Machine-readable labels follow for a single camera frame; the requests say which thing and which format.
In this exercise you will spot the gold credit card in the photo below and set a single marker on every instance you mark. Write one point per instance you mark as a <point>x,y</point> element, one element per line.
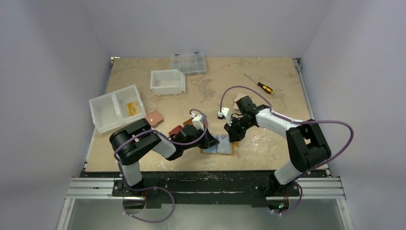
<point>133,108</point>

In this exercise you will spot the white two-compartment bin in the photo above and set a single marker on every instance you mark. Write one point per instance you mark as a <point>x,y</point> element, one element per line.
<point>109,111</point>

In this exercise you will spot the white small open bin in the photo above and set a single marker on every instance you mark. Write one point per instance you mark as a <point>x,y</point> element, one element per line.
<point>167,82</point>

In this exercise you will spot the aluminium frame rail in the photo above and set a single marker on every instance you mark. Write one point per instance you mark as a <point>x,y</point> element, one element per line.
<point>88,189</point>

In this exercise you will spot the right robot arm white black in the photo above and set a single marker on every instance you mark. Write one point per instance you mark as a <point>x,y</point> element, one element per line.
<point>306,143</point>

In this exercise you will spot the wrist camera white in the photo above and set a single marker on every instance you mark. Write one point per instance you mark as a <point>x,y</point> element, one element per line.
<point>199,120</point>
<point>225,113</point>

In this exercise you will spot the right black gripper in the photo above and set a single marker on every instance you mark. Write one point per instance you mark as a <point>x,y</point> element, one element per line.
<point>233,131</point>

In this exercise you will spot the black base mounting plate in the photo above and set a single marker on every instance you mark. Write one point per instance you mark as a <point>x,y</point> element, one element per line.
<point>198,188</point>

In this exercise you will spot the pink tan card holder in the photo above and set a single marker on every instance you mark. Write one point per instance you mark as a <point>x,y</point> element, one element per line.
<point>154,118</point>

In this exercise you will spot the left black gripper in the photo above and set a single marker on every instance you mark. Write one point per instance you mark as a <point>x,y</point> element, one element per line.
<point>208,140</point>

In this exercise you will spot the orange card holder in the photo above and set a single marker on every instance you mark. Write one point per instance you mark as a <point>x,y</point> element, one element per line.
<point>235,147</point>

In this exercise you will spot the beige card holder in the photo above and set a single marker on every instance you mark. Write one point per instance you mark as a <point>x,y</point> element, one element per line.
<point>239,96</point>

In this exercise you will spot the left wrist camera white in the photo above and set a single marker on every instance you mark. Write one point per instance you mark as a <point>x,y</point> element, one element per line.
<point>199,120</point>

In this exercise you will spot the dark red card holder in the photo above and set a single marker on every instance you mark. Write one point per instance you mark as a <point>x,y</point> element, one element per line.
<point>175,130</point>

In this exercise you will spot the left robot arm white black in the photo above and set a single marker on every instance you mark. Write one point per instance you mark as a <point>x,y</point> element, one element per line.
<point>134,141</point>

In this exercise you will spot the brown leather card holder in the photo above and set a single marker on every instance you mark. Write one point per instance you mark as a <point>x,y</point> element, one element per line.
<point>188,122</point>

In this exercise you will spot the yellow black screwdriver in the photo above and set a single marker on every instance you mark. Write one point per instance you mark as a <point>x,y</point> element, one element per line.
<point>264,87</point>

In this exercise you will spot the light blue credit card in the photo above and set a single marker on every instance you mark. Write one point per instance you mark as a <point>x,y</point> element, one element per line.
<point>211,150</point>

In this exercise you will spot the white VIP credit card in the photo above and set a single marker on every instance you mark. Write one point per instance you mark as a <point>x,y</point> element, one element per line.
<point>224,145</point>

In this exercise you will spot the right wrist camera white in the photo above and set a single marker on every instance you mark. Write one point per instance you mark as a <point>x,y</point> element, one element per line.
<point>225,113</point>

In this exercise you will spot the clear compartment organizer box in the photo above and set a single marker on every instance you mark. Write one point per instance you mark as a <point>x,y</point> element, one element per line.
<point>189,64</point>

